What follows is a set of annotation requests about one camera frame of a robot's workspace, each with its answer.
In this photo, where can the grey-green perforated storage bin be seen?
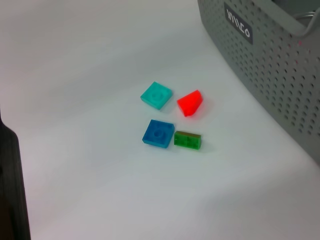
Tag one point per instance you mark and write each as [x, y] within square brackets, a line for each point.
[275, 75]

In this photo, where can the green rectangular brick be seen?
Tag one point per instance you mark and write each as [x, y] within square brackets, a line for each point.
[187, 141]

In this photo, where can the tall red wedge brick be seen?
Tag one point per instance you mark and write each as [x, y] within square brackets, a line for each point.
[191, 103]

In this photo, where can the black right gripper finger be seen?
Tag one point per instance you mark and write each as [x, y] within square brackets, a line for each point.
[10, 187]

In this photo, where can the blue square plate brick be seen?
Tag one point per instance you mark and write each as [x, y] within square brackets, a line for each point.
[157, 135]

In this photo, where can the teal square plate brick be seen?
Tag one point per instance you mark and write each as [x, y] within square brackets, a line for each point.
[156, 96]

